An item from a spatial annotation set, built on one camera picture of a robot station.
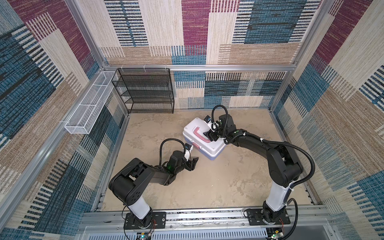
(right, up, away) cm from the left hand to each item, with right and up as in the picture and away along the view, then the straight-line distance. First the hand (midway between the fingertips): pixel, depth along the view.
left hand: (193, 154), depth 92 cm
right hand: (+10, +14, +3) cm, 17 cm away
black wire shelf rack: (-35, +43, +19) cm, 59 cm away
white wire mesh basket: (-50, +20, -22) cm, 59 cm away
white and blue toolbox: (0, +13, 0) cm, 13 cm away
